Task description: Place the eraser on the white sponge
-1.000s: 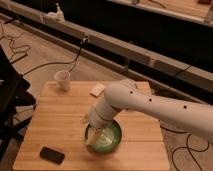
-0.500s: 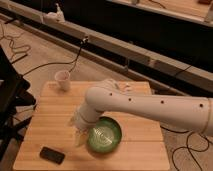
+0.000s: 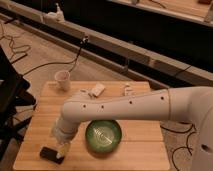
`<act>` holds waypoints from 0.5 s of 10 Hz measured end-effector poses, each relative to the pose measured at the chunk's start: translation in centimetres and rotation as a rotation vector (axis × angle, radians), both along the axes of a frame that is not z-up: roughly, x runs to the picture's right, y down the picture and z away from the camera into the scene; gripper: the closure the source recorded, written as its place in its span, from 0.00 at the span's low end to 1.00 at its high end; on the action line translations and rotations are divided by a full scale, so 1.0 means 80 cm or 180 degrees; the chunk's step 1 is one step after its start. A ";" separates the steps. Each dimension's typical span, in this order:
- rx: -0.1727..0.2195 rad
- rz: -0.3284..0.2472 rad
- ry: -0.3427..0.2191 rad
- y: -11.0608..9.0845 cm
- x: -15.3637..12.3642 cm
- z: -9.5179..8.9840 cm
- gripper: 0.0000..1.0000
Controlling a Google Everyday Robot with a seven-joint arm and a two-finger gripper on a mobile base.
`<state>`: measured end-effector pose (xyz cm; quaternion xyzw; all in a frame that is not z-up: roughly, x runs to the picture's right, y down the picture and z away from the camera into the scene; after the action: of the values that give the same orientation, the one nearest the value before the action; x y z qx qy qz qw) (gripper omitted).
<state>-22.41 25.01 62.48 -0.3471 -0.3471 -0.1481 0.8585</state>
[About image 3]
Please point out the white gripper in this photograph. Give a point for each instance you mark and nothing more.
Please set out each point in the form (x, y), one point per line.
(64, 131)

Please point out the black eraser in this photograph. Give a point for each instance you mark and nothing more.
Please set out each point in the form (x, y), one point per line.
(51, 155)

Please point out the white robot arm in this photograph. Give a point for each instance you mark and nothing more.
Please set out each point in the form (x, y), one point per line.
(190, 105)

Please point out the white sponge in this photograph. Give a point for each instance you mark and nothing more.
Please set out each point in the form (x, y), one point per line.
(97, 90)

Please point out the green bowl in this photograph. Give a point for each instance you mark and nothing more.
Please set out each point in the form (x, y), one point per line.
(103, 136)

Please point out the white paper cup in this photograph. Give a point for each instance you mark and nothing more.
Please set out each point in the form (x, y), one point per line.
(63, 79)

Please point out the black chair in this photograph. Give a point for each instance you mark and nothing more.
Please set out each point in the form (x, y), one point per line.
(13, 93)

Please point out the white object on rail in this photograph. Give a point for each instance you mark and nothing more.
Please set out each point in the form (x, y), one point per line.
(57, 16)

